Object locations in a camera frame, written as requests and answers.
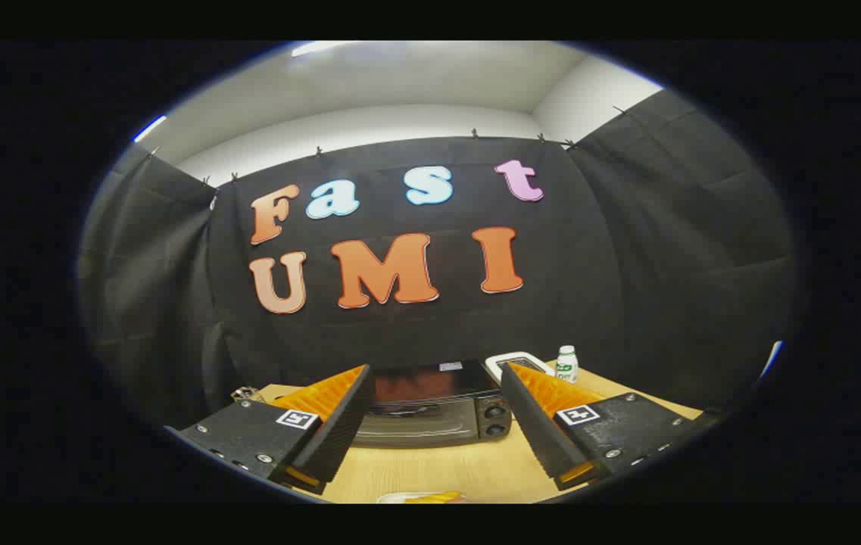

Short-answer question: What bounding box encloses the black backdrop cloth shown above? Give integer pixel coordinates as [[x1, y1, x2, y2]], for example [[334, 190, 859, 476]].
[[78, 87, 794, 432]]

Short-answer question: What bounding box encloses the white oval plate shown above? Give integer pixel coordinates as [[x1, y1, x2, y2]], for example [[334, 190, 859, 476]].
[[376, 491, 470, 505]]

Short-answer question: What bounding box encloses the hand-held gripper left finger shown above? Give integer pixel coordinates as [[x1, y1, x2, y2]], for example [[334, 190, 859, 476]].
[[165, 364, 375, 497]]

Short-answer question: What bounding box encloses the white box appliance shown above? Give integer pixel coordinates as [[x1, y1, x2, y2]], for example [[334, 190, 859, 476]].
[[484, 351, 555, 384]]

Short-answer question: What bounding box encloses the white bottle green label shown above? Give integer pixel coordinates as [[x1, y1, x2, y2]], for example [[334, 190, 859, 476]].
[[555, 345, 579, 385]]

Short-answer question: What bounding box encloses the black toaster oven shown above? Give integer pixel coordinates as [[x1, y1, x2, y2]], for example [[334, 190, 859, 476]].
[[353, 360, 514, 450]]

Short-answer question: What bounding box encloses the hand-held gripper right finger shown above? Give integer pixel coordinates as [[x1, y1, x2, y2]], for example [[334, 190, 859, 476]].
[[501, 362, 726, 491]]

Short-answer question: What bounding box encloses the ceiling light strip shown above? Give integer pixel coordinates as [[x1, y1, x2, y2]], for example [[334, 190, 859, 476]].
[[291, 41, 360, 59], [133, 114, 168, 144]]

